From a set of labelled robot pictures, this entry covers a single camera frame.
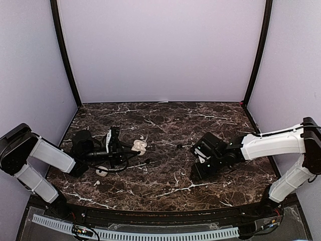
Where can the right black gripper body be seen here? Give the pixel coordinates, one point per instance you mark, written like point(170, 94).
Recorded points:
point(201, 173)

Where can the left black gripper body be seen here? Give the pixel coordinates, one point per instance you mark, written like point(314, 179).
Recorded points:
point(113, 157)

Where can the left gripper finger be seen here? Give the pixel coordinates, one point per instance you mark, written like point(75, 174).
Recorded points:
point(126, 147)
point(129, 155)

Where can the white charging case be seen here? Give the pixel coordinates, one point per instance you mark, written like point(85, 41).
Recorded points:
point(101, 171)
point(139, 146)

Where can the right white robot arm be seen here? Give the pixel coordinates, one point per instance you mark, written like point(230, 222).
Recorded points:
point(304, 139)

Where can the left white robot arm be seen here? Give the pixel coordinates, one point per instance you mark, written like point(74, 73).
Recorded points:
point(20, 145)

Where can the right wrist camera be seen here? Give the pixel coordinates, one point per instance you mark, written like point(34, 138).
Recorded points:
point(201, 156)

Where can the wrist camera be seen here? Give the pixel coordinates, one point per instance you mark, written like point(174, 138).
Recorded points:
point(111, 140)
point(201, 156)

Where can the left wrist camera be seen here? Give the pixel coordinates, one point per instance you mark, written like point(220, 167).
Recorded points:
point(111, 140)

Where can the white slotted cable duct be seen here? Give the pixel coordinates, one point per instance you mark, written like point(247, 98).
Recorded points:
point(130, 232)

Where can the black front rail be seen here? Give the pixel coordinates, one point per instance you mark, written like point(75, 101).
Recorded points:
point(94, 215)

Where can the left black frame post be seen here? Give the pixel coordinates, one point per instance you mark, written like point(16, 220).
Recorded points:
point(63, 52)

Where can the black frame post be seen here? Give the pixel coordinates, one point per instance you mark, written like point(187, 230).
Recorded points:
point(63, 52)
point(259, 52)

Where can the right black frame post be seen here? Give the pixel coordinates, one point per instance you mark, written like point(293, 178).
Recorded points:
point(259, 52)

